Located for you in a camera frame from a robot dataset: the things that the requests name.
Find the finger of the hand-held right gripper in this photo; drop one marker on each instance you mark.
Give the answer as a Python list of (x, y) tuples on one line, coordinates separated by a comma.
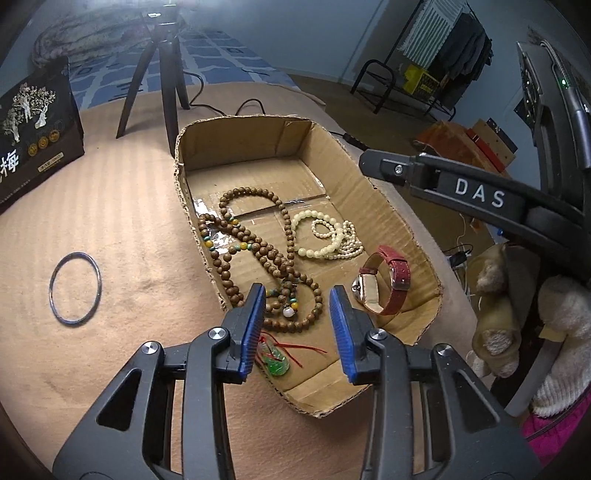
[(461, 187)]

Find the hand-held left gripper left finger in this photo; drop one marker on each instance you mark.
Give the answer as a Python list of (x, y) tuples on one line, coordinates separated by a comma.
[(253, 332)]

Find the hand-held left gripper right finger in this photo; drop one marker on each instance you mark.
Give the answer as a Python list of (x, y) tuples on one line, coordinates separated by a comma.
[(341, 337)]

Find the silver metal bangle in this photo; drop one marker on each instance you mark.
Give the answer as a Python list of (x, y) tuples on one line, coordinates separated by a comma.
[(99, 282)]

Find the cardboard box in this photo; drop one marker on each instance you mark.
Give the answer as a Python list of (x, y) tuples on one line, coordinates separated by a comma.
[(277, 152)]

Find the person's right hand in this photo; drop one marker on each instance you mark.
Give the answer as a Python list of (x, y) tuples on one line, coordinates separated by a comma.
[(568, 323)]

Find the tan box with red strip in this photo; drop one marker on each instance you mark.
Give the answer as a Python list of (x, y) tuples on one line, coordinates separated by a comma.
[(501, 143)]

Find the power strip with plugs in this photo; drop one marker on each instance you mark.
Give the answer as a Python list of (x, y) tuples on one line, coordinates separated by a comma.
[(459, 257)]

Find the yellow box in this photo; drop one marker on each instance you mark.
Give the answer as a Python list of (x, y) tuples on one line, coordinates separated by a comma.
[(422, 78)]

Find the dark hanging clothes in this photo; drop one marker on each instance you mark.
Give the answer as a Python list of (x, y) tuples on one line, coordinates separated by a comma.
[(466, 46)]

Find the black metal clothes rack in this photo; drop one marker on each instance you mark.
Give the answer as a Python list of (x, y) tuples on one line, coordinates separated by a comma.
[(369, 62)]

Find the striped towel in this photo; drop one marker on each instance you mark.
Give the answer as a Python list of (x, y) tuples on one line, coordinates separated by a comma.
[(429, 27)]

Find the black tripod stand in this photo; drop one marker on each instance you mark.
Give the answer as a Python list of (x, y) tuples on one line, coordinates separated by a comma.
[(168, 83)]

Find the blue patterned bedsheet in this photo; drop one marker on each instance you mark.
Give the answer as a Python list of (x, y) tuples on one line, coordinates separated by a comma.
[(221, 55)]

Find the black printed gift box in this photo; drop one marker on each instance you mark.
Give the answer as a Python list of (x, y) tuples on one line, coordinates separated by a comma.
[(37, 138)]

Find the folded floral quilt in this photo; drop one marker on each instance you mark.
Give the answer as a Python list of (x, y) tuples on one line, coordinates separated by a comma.
[(92, 32)]

